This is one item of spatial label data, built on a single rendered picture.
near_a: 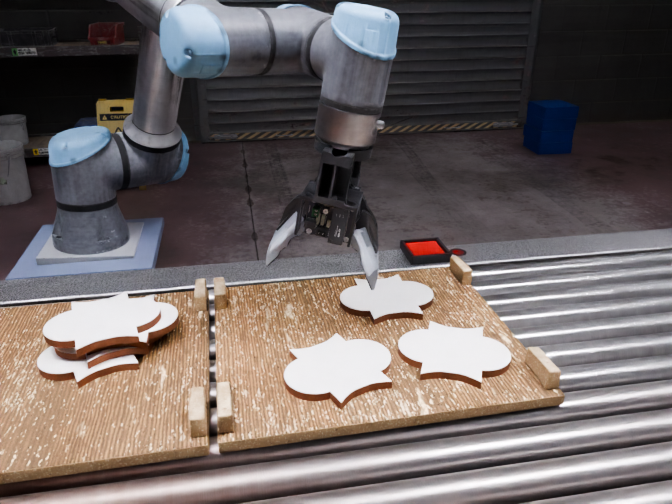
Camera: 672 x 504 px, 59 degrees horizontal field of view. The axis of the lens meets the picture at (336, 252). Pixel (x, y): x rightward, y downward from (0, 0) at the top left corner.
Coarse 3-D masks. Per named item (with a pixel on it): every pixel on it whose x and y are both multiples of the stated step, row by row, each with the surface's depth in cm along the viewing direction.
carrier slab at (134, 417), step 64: (0, 320) 85; (192, 320) 85; (0, 384) 72; (64, 384) 72; (128, 384) 72; (192, 384) 72; (0, 448) 62; (64, 448) 62; (128, 448) 62; (192, 448) 63
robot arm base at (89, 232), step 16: (64, 208) 116; (80, 208) 116; (96, 208) 117; (112, 208) 120; (64, 224) 117; (80, 224) 117; (96, 224) 118; (112, 224) 120; (64, 240) 117; (80, 240) 117; (96, 240) 118; (112, 240) 120; (128, 240) 125
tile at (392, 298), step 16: (352, 288) 92; (368, 288) 92; (384, 288) 92; (400, 288) 92; (416, 288) 92; (352, 304) 87; (368, 304) 87; (384, 304) 87; (400, 304) 87; (416, 304) 87; (384, 320) 85
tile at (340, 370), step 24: (336, 336) 80; (312, 360) 75; (336, 360) 75; (360, 360) 75; (384, 360) 75; (288, 384) 70; (312, 384) 70; (336, 384) 70; (360, 384) 70; (384, 384) 71
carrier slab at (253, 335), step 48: (240, 288) 94; (288, 288) 94; (336, 288) 94; (432, 288) 94; (240, 336) 82; (288, 336) 82; (384, 336) 82; (240, 384) 72; (432, 384) 72; (528, 384) 72; (240, 432) 65; (288, 432) 65; (336, 432) 66
